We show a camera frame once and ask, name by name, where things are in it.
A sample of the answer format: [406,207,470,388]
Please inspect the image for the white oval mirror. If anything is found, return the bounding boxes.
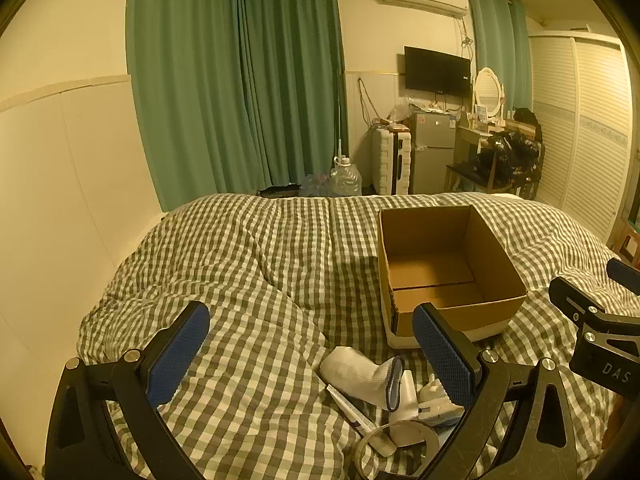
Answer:
[472,67,506,125]

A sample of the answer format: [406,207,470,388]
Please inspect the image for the wooden dressing table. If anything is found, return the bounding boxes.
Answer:
[444,124,503,194]

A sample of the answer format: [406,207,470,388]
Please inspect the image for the grey mini fridge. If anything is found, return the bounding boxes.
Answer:
[410,111,457,195]

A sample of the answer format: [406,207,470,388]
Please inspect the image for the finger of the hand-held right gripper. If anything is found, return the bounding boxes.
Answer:
[548,276,617,328]
[606,258,640,296]

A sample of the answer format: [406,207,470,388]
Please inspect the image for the clear water jug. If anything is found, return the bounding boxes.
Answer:
[330,156,363,196]

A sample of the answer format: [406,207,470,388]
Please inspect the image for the white earbuds case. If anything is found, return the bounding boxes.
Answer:
[417,374,467,427]

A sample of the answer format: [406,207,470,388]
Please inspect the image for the black plastic bags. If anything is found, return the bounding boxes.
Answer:
[474,107,545,188]

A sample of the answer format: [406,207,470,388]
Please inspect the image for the white sock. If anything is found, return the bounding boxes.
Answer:
[320,346,406,411]

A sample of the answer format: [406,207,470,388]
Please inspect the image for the tape roll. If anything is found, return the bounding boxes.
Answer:
[356,419,442,480]

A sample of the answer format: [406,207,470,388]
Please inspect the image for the white tube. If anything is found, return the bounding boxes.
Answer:
[326,385,383,436]

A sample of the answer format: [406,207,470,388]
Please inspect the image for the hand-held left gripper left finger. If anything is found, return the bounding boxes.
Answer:
[44,301,211,480]

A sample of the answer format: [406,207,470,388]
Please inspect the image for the black wall television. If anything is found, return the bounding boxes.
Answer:
[404,46,472,99]

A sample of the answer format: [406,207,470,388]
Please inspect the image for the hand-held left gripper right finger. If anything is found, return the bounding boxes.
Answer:
[411,302,586,480]

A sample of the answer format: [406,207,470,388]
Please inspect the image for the wide green curtain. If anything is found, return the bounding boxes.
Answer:
[125,0,347,212]

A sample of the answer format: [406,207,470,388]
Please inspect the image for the white louvred wardrobe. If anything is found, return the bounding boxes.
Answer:
[527,30,640,247]

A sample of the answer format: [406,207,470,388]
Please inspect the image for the wooden side cabinet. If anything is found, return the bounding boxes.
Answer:
[617,220,640,267]

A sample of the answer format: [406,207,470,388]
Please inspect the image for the white suitcase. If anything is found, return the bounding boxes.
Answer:
[371,127,414,196]

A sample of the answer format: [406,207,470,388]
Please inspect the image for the cardboard box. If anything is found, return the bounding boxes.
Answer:
[377,205,529,350]

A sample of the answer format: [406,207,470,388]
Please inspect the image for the small white object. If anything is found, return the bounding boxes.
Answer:
[369,434,397,458]

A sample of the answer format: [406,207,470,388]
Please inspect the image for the narrow green curtain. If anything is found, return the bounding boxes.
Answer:
[467,0,533,122]

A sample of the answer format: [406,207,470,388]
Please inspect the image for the clear plastic bag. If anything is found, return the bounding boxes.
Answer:
[386,97,412,124]

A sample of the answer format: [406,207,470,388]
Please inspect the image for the green checked blanket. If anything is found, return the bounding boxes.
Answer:
[76,191,636,480]

